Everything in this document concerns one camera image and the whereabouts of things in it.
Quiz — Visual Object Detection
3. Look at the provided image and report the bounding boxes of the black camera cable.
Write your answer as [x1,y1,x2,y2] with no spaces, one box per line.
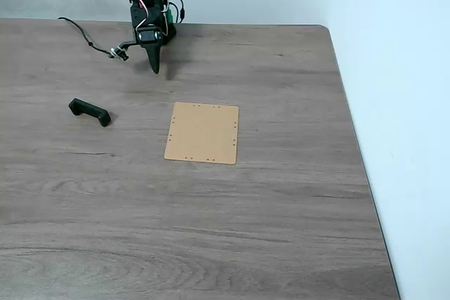
[57,15,120,59]

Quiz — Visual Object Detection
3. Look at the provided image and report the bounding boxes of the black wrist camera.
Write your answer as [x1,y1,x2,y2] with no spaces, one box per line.
[111,37,138,63]

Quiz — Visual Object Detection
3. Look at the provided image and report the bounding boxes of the red white servo wire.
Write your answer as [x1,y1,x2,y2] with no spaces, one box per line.
[135,0,150,30]

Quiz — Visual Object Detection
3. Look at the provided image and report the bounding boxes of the black U-shaped block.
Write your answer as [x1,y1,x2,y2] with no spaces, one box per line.
[67,98,112,128]

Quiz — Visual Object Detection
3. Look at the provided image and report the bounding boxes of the black power cable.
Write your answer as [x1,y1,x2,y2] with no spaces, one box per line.
[164,0,187,25]

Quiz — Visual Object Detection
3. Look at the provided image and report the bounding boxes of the tan board with holes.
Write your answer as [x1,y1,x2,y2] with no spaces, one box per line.
[163,101,240,166]

